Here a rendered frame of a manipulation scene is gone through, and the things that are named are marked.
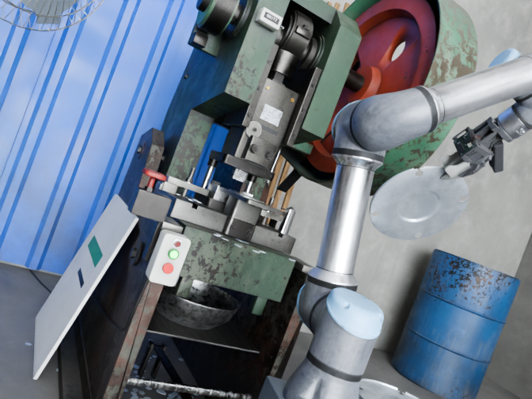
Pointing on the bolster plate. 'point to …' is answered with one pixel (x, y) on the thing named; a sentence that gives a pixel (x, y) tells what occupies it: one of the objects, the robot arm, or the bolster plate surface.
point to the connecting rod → (291, 47)
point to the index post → (286, 221)
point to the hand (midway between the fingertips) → (445, 175)
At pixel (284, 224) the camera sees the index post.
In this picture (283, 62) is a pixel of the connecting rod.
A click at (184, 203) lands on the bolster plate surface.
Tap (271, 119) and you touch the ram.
